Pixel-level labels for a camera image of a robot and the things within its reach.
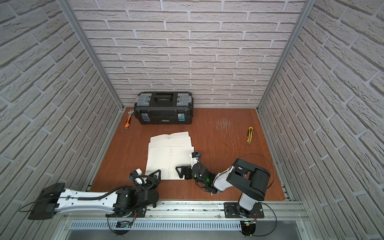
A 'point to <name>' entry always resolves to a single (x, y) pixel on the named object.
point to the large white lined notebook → (166, 159)
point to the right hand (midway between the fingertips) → (182, 169)
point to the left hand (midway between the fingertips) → (163, 172)
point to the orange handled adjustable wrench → (131, 110)
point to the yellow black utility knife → (250, 134)
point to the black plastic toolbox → (164, 108)
